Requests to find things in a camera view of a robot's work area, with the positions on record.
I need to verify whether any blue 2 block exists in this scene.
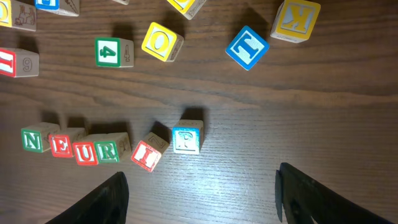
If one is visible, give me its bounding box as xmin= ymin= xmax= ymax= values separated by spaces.
xmin=35 ymin=0 xmax=80 ymax=17

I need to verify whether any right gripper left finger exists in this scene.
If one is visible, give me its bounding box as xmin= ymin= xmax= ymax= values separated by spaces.
xmin=46 ymin=172 xmax=129 ymax=224

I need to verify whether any red U block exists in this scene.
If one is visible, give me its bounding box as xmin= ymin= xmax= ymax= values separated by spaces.
xmin=73 ymin=134 xmax=99 ymax=166

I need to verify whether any yellow G block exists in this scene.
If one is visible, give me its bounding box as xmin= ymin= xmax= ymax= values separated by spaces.
xmin=167 ymin=0 xmax=206 ymax=20

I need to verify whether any red i block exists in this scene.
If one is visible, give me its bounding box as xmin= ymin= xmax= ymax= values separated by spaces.
xmin=1 ymin=48 xmax=40 ymax=78
xmin=131 ymin=132 xmax=170 ymax=172

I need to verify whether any green R block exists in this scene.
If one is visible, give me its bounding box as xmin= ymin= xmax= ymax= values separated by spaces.
xmin=93 ymin=132 xmax=132 ymax=164

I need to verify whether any blue P block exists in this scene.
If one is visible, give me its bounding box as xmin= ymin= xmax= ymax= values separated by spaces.
xmin=172 ymin=119 xmax=204 ymax=155

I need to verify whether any yellow K block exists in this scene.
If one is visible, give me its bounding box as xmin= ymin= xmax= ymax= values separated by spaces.
xmin=271 ymin=0 xmax=321 ymax=44

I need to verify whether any red E block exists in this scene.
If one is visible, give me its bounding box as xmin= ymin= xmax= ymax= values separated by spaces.
xmin=49 ymin=128 xmax=86 ymax=158

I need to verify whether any blue T block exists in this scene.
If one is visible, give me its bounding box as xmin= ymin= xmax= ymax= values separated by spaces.
xmin=226 ymin=26 xmax=269 ymax=70

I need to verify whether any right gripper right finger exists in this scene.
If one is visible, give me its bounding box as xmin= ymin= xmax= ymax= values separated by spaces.
xmin=275 ymin=162 xmax=392 ymax=224

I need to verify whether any green 4 block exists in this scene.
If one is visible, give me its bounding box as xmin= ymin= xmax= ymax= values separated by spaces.
xmin=95 ymin=37 xmax=134 ymax=68

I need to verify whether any yellow block centre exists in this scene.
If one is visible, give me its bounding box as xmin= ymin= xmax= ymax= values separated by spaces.
xmin=141 ymin=22 xmax=185 ymax=62

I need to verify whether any green N block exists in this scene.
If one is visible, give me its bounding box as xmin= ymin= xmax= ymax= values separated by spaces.
xmin=21 ymin=122 xmax=60 ymax=153

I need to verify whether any yellow O block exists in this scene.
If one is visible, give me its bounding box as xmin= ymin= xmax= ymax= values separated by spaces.
xmin=1 ymin=0 xmax=37 ymax=32

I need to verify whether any green B block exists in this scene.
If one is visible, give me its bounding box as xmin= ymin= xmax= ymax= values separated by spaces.
xmin=113 ymin=0 xmax=129 ymax=5

